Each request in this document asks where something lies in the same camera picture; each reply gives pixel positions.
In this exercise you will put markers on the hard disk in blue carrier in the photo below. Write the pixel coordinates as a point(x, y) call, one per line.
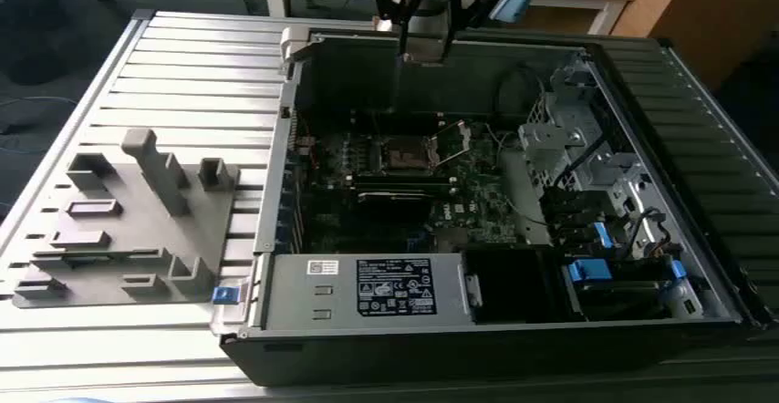
point(587, 270)

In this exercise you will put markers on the silver CPU plate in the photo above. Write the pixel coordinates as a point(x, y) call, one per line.
point(424, 49)

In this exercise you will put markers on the black open PC case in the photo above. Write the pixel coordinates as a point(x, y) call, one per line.
point(425, 362)

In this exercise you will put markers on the CPU socket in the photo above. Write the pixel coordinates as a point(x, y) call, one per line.
point(404, 157)

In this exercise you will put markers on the green motherboard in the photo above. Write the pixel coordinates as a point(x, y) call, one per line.
point(480, 202)

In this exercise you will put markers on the grey power supply unit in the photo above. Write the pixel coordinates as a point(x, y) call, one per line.
point(285, 293)

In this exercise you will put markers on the black plastic shroud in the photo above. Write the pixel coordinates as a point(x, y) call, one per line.
point(511, 284)

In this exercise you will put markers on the black graphics card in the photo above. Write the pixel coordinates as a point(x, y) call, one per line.
point(392, 213)

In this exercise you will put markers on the silver metal drive cage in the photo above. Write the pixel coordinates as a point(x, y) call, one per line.
point(544, 141)

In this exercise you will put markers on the blue plastic clip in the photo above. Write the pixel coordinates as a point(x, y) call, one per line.
point(601, 234)

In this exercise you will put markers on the brown chipset heatsink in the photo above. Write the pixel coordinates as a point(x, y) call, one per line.
point(451, 237)

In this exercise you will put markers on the blue plastic tab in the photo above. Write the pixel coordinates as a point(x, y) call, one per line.
point(676, 271)

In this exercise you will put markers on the blue case latch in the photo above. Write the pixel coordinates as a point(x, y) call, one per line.
point(225, 296)

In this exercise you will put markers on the wooden cabinet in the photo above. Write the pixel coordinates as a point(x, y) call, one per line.
point(717, 15)

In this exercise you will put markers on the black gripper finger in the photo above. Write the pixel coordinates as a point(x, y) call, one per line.
point(404, 34)
point(448, 29)

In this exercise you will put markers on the black RAM slot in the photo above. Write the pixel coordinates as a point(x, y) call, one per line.
point(401, 180)
point(401, 175)
point(404, 190)
point(401, 185)

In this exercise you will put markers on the grey parts rack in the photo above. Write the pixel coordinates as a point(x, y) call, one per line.
point(145, 239)

